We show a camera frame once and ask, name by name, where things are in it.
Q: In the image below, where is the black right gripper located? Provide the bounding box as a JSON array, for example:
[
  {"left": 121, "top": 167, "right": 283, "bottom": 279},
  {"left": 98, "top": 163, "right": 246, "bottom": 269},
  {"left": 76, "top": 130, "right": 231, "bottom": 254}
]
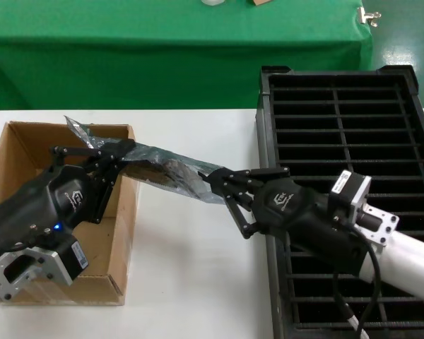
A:
[{"left": 208, "top": 167, "right": 372, "bottom": 277}]

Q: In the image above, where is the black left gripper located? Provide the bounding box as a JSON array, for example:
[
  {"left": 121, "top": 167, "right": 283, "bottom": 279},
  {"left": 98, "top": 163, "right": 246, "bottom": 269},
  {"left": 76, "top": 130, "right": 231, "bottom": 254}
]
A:
[{"left": 0, "top": 138, "right": 137, "bottom": 287}]

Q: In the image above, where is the grey antistatic plastic bag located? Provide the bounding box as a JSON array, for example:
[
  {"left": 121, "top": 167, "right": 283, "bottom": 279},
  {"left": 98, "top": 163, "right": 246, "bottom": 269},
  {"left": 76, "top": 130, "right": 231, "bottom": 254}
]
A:
[{"left": 64, "top": 114, "right": 230, "bottom": 206}]

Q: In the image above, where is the large brown cardboard box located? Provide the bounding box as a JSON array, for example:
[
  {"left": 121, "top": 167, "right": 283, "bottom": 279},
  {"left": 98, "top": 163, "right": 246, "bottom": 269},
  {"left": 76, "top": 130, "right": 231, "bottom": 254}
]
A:
[{"left": 0, "top": 121, "right": 142, "bottom": 307}]

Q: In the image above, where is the black slotted plastic container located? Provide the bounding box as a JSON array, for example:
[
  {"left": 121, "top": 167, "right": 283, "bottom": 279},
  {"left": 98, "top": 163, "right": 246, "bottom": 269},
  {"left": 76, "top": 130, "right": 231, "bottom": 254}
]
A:
[{"left": 254, "top": 64, "right": 424, "bottom": 339}]

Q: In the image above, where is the green tablecloth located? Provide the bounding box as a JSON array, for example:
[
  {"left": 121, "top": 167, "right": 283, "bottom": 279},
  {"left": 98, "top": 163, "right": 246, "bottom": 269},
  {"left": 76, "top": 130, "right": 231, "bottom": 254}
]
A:
[{"left": 0, "top": 0, "right": 374, "bottom": 111}]

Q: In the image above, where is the silver binder clip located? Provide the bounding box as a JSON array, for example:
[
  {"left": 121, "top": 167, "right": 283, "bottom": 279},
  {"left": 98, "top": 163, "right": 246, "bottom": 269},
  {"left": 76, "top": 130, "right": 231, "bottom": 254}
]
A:
[{"left": 356, "top": 6, "right": 382, "bottom": 28}]

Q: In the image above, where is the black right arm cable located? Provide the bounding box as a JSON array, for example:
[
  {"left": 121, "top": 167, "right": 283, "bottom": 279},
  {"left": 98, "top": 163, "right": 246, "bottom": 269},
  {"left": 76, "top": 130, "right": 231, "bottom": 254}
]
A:
[{"left": 331, "top": 225, "right": 384, "bottom": 339}]

